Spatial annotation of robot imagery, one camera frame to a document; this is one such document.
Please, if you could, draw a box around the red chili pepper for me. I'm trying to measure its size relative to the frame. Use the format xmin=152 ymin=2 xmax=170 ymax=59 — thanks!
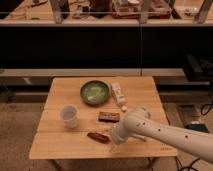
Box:
xmin=87 ymin=132 xmax=110 ymax=144

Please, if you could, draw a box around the green ceramic bowl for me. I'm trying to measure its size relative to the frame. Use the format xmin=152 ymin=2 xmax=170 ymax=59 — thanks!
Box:
xmin=80 ymin=80 xmax=110 ymax=106

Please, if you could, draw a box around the wooden table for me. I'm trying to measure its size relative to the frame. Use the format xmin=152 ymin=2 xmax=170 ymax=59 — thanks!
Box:
xmin=28 ymin=76 xmax=178 ymax=171

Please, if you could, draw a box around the black cable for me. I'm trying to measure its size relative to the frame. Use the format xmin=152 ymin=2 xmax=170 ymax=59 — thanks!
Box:
xmin=175 ymin=157 xmax=202 ymax=171

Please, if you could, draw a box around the brown chocolate bar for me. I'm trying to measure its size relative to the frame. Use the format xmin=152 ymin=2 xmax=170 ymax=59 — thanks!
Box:
xmin=98 ymin=112 xmax=120 ymax=123

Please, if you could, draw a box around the long black bench shelf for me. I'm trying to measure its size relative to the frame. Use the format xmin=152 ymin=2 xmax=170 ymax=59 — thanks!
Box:
xmin=0 ymin=21 xmax=213 ymax=79

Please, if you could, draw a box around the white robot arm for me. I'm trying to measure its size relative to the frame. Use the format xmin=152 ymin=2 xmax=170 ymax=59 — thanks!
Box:
xmin=110 ymin=107 xmax=213 ymax=164

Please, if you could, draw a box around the black pedal box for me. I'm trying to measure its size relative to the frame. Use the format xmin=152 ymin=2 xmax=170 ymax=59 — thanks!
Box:
xmin=185 ymin=124 xmax=209 ymax=133

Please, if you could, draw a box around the white tube bottle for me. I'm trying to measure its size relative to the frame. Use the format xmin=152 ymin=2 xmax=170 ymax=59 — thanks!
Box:
xmin=111 ymin=82 xmax=127 ymax=112

